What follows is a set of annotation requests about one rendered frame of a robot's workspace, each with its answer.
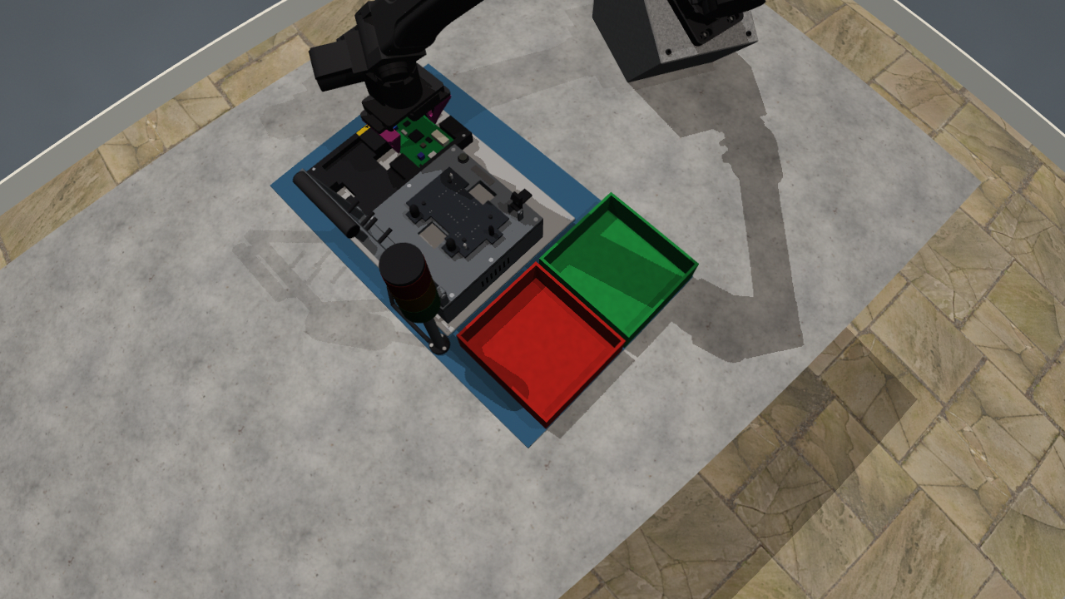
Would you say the green open-top bin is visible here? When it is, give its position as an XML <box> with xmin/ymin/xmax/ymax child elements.
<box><xmin>539</xmin><ymin>192</ymin><xmax>699</xmax><ymax>349</ymax></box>

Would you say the green circuit board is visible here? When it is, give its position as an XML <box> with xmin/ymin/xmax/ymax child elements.
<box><xmin>394</xmin><ymin>116</ymin><xmax>453</xmax><ymax>167</ymax></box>

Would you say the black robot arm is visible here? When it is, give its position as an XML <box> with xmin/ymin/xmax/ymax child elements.
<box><xmin>309</xmin><ymin>0</ymin><xmax>765</xmax><ymax>106</ymax></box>

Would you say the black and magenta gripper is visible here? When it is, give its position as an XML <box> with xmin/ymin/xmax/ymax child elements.
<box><xmin>360</xmin><ymin>62</ymin><xmax>450</xmax><ymax>153</ymax></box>

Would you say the red bin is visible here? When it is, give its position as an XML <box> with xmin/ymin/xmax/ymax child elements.
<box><xmin>457</xmin><ymin>261</ymin><xmax>626</xmax><ymax>428</ymax></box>

